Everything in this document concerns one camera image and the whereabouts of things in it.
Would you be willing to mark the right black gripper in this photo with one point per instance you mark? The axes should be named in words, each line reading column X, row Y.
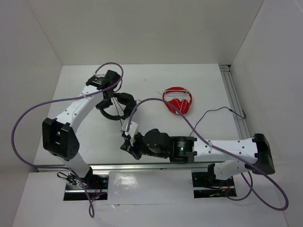
column 127, row 146

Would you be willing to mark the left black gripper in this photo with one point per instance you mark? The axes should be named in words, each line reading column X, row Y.
column 104, row 105

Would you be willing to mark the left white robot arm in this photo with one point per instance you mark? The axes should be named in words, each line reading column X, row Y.
column 59, row 133

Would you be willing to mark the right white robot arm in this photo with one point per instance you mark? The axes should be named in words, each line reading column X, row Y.
column 226, row 158

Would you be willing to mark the red headphones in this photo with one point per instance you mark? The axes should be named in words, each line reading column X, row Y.
column 182, row 103

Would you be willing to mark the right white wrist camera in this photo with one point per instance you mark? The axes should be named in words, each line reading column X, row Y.
column 129, row 130

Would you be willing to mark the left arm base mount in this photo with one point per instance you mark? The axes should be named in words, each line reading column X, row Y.
column 74, row 191

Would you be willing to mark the aluminium front rail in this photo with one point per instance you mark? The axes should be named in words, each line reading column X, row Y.
column 148, row 166

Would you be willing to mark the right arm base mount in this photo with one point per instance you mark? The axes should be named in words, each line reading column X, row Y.
column 205, row 188

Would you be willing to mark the aluminium side rail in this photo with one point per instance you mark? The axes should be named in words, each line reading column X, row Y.
column 234, row 102

